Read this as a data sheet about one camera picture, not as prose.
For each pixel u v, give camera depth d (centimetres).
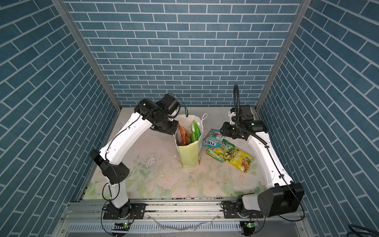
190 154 75
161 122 59
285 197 38
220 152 93
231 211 74
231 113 71
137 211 74
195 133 83
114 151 45
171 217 74
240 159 89
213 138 98
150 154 94
